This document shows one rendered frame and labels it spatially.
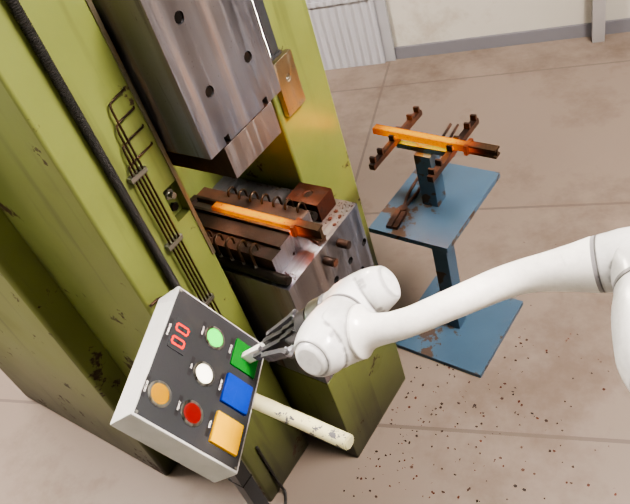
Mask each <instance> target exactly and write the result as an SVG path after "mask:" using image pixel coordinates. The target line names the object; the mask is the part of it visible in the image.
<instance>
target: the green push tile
mask: <svg viewBox="0 0 630 504"><path fill-rule="evenodd" d="M250 348H251V347H250V346H248V345H247V344H246V343H244V342H243V341H241V340H240V339H238V338H237V339H236V341H235V345H234V349H233V352H232V356H231V360H230V363H229V364H231V365H232V366H234V367H235V368H237V369H238V370H240V371H241V372H243V373H244V374H246V375H247V376H249V377H250V378H252V379H254V377H255V373H256V369H257V365H258V360H256V361H254V362H252V363H249V362H247V361H246V360H244V359H243V358H241V355H242V352H244V351H246V350H248V349H250Z"/></svg>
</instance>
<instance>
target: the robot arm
mask: <svg viewBox="0 0 630 504"><path fill-rule="evenodd" d="M544 291H566V292H589V293H611V292H613V301H612V306H611V330H612V341H613V349H614V356H615V362H616V366H617V369H618V372H619V374H620V376H621V378H622V380H623V382H624V384H625V385H626V387H627V389H628V390H629V391H630V226H629V227H624V228H618V229H615V230H612V231H609V232H605V233H601V234H597V235H593V236H589V237H586V238H584V239H581V240H578V241H576V242H573V243H570V244H567V245H564V246H561V247H558V248H555V249H552V250H549V251H546V252H542V253H539V254H535V255H532V256H529V257H525V258H522V259H519V260H516V261H513V262H510V263H507V264H504V265H501V266H498V267H496V268H493V269H491V270H488V271H486V272H483V273H481V274H479V275H477V276H474V277H472V278H470V279H468V280H466V281H463V282H461V283H459V284H457V285H454V286H452V287H450V288H448V289H446V290H443V291H441V292H439V293H437V294H434V295H432V296H430V297H428V298H426V299H423V300H421V301H419V302H417V303H414V304H412V305H409V306H407V307H404V308H401V309H398V310H394V311H390V312H388V311H389V310H390V309H391V308H392V307H393V306H394V305H395V304H396V302H397V301H398V300H399V298H400V296H401V291H400V286H399V283H398V280H397V279H396V277H395V275H394V274H393V273H392V272H391V271H390V270H389V269H387V268H386V267H384V266H372V267H368V268H364V269H361V270H359V271H356V272H354V273H352V274H350V275H348V276H347V277H345V278H343V279H341V280H340V281H338V282H337V283H336V284H334V285H333V286H332V287H331V288H330V289H329V290H328V291H327V292H325V293H323V294H321V295H320V296H318V297H317V298H315V299H313V300H311V301H309V302H308V303H307V305H306V307H305V308H303V309H302V310H300V311H298V310H296V309H293V310H292V311H291V312H290V313H289V315H287V316H286V317H285V318H284V319H282V320H281V321H280V322H278V323H277V324H276V325H275V326H273V327H272V328H271V329H270V330H268V331H267V332H266V335H267V336H266V337H265V338H264V339H263V341H262V342H260V343H258V344H256V345H255V346H254V347H252V348H250V349H248V350H246V351H244V352H242V355H241V358H243V359H244V360H246V361H247V362H249V363H252V362H254V361H256V360H260V359H262V358H264V359H265V360H267V361H268V362H272V361H276V360H281V359H285V358H290V359H293V358H294V357H295V356H296V359H297V362H298V364H299V366H300V367H301V368H302V369H303V370H304V371H305V372H307V373H308V374H310V375H312V376H315V377H326V376H330V375H333V374H335V373H337V372H339V371H340V370H341V369H342V368H346V367H348V366H350V365H352V364H354V363H356V362H359V361H361V360H364V359H368V358H369V357H370V356H371V355H372V353H373V351H374V349H375V348H377V347H380V346H383V345H387V344H390V343H394V342H398V341H401V340H405V339H408V338H411V337H413V336H416V335H419V334H421V333H424V332H426V331H429V330H431V329H434V328H436V327H439V326H441V325H444V324H446V323H449V322H451V321H454V320H456V319H459V318H461V317H464V316H466V315H469V314H471V313H474V312H476V311H479V310H481V309H483V308H486V307H488V306H491V305H493V304H496V303H498V302H501V301H504V300H507V299H509V298H513V297H516V296H519V295H523V294H528V293H534V292H544ZM294 352H295V354H294Z"/></svg>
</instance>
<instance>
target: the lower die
mask: <svg viewBox="0 0 630 504"><path fill-rule="evenodd" d="M229 194H230V196H229V197H228V196H227V192H224V191H220V190H216V189H211V188H207V187H204V188H203V189H202V190H201V191H200V192H199V193H198V194H197V195H195V194H194V195H193V196H192V197H191V198H190V201H191V203H192V202H193V201H194V200H195V199H196V198H201V199H205V200H209V201H213V202H216V201H218V202H222V203H226V204H230V205H234V206H238V207H242V208H247V209H251V210H255V211H259V212H263V213H267V214H271V215H275V216H279V217H284V218H288V219H292V220H296V219H297V218H298V217H299V218H302V220H305V221H310V222H313V221H312V218H311V215H310V212H309V211H307V210H303V209H299V213H297V212H296V208H294V207H290V206H287V210H284V205H281V204H277V203H275V207H272V202H268V201H264V200H263V204H262V205H261V203H260V200H259V199H255V198H251V199H252V202H250V201H249V197H246V196H242V195H240V197H241V199H238V195H237V194H233V193H229ZM193 207H194V209H195V211H196V213H197V215H198V217H199V219H200V221H201V223H202V225H203V227H204V229H205V230H210V231H211V233H212V235H213V237H210V234H209V233H207V235H208V237H209V239H210V241H211V243H212V245H213V247H214V249H215V251H216V252H215V254H218V252H217V250H216V248H215V246H214V244H213V238H214V236H215V235H216V234H217V233H221V234H222V235H223V237H224V240H222V239H221V237H220V236H217V238H216V244H217V246H218V248H219V250H220V252H221V253H222V255H223V256H225V257H229V258H230V256H229V254H228V252H227V250H226V248H225V245H224V244H225V240H226V239H227V238H228V237H229V236H232V237H233V238H234V239H235V242H236V243H235V244H234V243H233V241H232V239H229V241H228V243H227V246H228V248H229V250H230V252H231V254H232V256H233V257H234V259H235V260H239V261H242V260H241V258H240V256H239V254H238V252H237V249H236V246H237V243H238V242H239V241H240V240H242V239H243V240H245V241H246V243H247V245H248V246H247V247H245V245H244V243H243V242H242V243H241V244H240V246H239V250H240V252H241V254H242V256H243V258H244V260H245V261H246V263H249V264H252V265H254V264H253V262H252V259H251V257H250V255H249V247H250V245H251V244H252V243H257V244H258V246H259V248H260V250H257V248H256V246H253V247H252V250H251V252H252V255H253V257H254V259H255V262H256V264H257V265H258V266H259V267H262V268H265V269H269V270H272V271H275V272H279V273H282V272H283V270H284V269H285V268H286V267H287V265H288V264H289V263H290V262H291V260H292V259H293V258H294V257H295V255H296V254H297V253H298V252H299V250H300V249H301V248H302V247H303V245H304V244H305V243H306V242H307V240H308V239H307V238H303V237H299V236H297V237H293V236H292V234H291V231H290V230H289V229H285V228H281V227H277V226H274V225H270V224H266V223H262V222H258V221H254V220H250V219H246V218H242V217H238V216H234V215H230V214H226V213H222V212H218V211H214V210H210V209H206V208H202V207H198V206H194V205H193ZM293 252H295V255H294V256H293Z"/></svg>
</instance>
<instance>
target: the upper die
mask: <svg viewBox="0 0 630 504"><path fill-rule="evenodd" d="M263 104H264V108H263V109H262V110H261V111H260V112H259V113H258V114H257V115H256V116H255V117H254V118H253V119H252V120H251V121H250V122H249V123H248V124H247V125H246V126H245V127H244V128H243V129H242V130H241V131H240V132H239V133H238V134H237V135H236V136H235V137H234V138H233V139H232V140H231V141H229V140H225V142H226V146H225V147H224V148H223V149H222V150H221V151H220V152H219V153H218V154H217V155H216V156H215V157H214V158H213V159H212V160H209V159H204V158H199V157H194V156H189V155H184V154H179V153H174V152H168V151H166V152H167V154H168V156H169V158H170V160H171V162H172V164H173V165H175V166H180V167H185V168H189V169H194V170H199V171H203V172H208V173H213V174H218V175H222V176H227V177H232V178H236V179H237V178H238V177H239V176H240V175H241V174H242V173H243V172H244V171H245V170H246V169H247V168H248V167H249V166H250V165H251V164H252V163H253V162H254V160H255V159H256V158H257V157H258V156H259V155H260V154H261V153H262V152H263V151H264V150H265V149H266V148H267V147H268V146H269V145H270V144H271V143H272V141H273V140H274V139H275V138H276V137H277V136H278V135H279V134H280V133H281V129H280V126H279V123H278V120H277V117H276V114H275V112H274V109H273V106H272V103H271V101H270V102H269V103H263Z"/></svg>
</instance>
